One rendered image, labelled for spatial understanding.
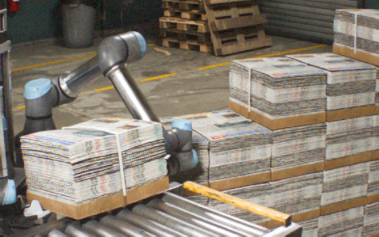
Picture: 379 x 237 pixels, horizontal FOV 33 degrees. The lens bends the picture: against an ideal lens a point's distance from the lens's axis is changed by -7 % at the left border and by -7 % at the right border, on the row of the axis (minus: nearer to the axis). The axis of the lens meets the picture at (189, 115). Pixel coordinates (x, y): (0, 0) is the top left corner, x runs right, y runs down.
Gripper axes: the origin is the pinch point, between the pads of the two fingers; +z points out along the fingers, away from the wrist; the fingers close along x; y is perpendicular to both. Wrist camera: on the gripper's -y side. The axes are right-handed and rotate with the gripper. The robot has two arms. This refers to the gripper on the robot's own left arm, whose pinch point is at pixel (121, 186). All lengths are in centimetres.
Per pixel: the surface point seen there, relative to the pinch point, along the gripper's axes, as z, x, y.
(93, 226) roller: 30.8, 22.7, -1.7
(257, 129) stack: -72, 2, 5
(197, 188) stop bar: -9.9, 27.1, 0.1
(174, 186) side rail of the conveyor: -8.9, 17.1, -0.1
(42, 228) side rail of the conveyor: 44.3, 15.4, 0.0
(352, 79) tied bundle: -115, 26, 21
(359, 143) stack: -122, 24, -11
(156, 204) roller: 4.8, 22.8, -1.7
